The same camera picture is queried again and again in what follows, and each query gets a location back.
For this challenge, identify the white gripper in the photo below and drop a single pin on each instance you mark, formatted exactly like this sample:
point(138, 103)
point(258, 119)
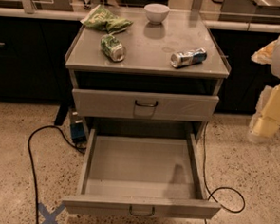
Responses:
point(265, 122)

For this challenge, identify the silver blue redbull can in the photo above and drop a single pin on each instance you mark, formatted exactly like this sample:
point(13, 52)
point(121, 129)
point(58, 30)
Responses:
point(189, 57)

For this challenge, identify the closed upper grey drawer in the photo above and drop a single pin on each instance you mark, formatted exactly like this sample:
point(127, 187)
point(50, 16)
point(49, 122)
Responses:
point(144, 105)

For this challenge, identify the grey drawer cabinet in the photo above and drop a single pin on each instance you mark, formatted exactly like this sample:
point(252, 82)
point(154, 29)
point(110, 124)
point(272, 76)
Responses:
point(147, 68)

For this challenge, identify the green soda can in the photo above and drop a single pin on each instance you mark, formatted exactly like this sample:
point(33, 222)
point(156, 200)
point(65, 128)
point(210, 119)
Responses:
point(113, 48)

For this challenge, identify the open middle grey drawer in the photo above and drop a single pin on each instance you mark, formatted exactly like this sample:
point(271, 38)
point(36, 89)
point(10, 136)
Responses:
point(141, 177)

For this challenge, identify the white bowl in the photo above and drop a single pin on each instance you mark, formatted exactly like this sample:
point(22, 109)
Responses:
point(156, 13)

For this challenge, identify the green chip bag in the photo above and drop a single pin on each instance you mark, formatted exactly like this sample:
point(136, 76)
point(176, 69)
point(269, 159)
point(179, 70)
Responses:
point(102, 19)

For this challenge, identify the blue power box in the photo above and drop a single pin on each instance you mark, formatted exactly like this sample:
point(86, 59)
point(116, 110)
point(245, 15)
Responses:
point(76, 127)

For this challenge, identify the dark counter cabinets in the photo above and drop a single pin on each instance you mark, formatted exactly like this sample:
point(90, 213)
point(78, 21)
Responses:
point(32, 63)

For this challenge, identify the blue tape cross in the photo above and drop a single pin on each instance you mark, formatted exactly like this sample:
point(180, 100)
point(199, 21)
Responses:
point(50, 217)

